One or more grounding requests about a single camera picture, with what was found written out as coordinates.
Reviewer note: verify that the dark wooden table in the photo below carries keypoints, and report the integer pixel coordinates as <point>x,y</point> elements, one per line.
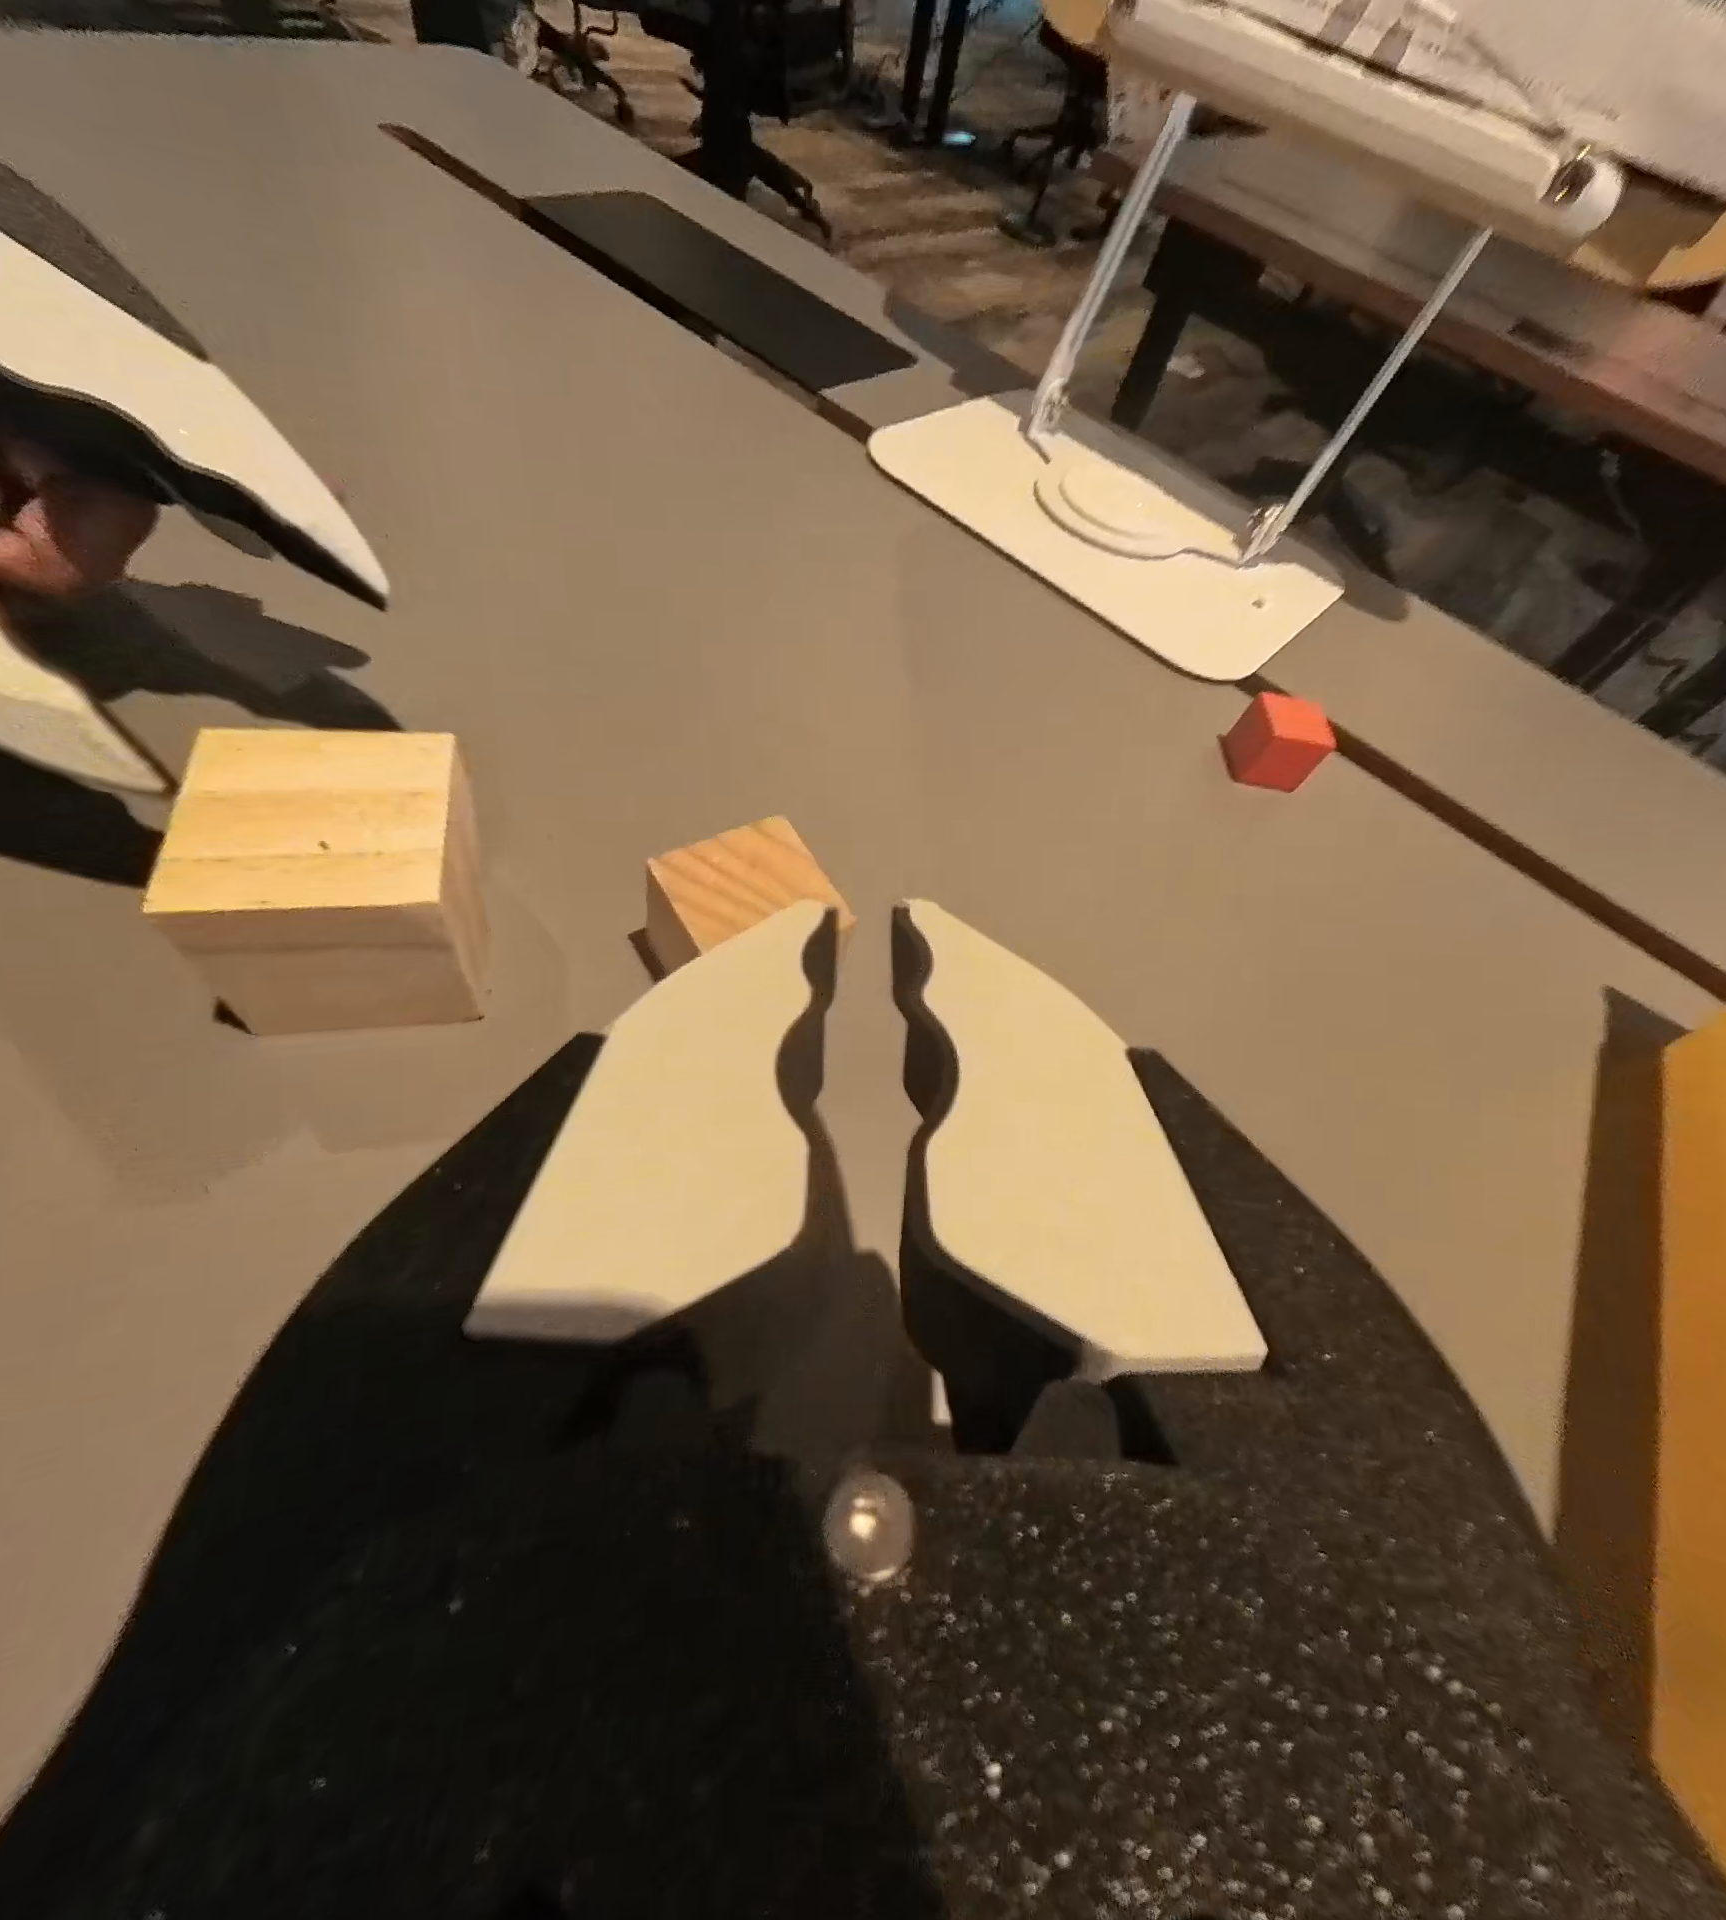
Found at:
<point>1673,390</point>

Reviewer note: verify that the small wooden cube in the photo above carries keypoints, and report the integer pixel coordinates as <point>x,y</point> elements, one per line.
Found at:
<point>720,884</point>

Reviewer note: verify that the large wooden cube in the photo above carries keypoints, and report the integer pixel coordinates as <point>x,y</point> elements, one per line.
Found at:
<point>308,840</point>

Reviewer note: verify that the small red cube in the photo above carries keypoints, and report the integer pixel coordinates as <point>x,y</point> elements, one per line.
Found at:
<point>1276,743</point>

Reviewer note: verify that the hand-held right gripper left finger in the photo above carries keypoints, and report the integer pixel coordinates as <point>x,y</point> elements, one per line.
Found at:
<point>653,1154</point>

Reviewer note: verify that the black flat panel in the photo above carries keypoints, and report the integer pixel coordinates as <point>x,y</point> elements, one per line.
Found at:
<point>729,292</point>

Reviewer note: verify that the black office chair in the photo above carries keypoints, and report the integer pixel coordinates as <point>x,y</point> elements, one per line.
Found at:
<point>586,60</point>

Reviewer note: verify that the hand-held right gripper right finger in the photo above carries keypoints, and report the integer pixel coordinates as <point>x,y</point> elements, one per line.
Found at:
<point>1073,1200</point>

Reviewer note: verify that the person's left hand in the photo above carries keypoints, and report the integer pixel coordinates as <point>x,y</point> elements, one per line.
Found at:
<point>53,541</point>

